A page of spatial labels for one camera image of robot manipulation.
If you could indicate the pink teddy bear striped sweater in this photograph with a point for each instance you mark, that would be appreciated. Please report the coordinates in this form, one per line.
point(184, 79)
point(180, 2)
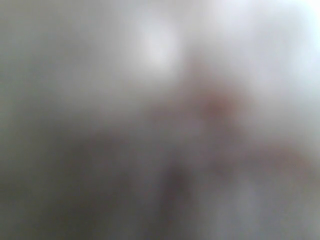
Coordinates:
point(159, 120)

